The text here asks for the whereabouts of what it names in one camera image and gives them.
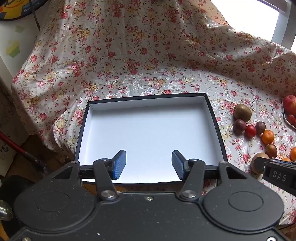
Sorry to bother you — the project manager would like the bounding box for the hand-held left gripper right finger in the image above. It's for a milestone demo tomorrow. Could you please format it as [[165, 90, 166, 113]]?
[[171, 150, 247, 201]]

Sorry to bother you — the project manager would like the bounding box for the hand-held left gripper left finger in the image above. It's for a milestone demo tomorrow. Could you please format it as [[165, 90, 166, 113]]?
[[47, 150, 127, 201]]

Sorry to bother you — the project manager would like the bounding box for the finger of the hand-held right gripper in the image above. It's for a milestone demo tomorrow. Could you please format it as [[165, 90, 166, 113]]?
[[255, 157, 273, 174], [272, 158, 296, 165]]

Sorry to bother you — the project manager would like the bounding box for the tan round fruit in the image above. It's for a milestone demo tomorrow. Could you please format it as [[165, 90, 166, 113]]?
[[251, 152, 270, 174]]

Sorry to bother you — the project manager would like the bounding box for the red-brown oval fruit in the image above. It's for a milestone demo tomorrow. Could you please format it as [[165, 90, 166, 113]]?
[[265, 144, 278, 158]]

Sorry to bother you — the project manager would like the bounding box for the black box white interior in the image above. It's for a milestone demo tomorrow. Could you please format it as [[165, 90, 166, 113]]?
[[74, 93, 228, 184]]

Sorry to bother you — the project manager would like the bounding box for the dark purple plum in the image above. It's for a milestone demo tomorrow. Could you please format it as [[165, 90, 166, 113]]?
[[233, 119, 247, 135], [255, 121, 266, 134]]

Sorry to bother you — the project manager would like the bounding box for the pale green tray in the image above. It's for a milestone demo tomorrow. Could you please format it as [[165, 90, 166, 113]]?
[[281, 97, 296, 130]]

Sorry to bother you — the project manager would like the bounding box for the brown kiwi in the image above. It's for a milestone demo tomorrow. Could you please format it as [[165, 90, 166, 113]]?
[[233, 103, 252, 123]]

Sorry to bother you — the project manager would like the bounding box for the red apple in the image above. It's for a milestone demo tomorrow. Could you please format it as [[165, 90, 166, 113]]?
[[284, 95, 296, 115]]

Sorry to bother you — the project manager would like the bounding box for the black rounded object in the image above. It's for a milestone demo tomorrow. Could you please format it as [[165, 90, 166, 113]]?
[[0, 175, 35, 232]]

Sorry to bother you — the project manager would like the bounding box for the floral tablecloth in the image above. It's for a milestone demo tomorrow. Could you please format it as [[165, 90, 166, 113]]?
[[10, 0, 296, 230]]

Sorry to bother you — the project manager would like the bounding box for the shiny metal knob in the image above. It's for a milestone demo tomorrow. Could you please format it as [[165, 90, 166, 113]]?
[[0, 200, 13, 222]]

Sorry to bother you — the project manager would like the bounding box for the window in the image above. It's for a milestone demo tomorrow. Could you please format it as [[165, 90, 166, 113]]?
[[217, 0, 296, 49]]

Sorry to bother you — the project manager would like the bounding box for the round black yellow-print board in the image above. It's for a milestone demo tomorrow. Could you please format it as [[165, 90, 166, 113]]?
[[0, 0, 50, 22]]

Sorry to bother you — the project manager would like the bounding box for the red-handled mop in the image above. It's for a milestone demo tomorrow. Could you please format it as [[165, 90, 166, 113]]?
[[0, 131, 49, 172]]

